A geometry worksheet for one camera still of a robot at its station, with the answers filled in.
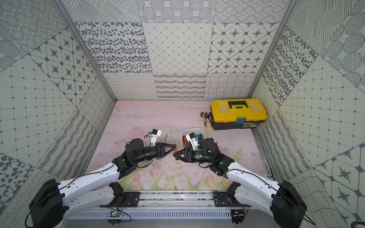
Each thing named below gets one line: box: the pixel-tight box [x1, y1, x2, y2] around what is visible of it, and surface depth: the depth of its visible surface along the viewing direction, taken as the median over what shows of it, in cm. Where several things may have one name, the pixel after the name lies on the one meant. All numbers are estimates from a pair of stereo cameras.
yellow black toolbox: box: [210, 98, 268, 131], surface depth 95 cm
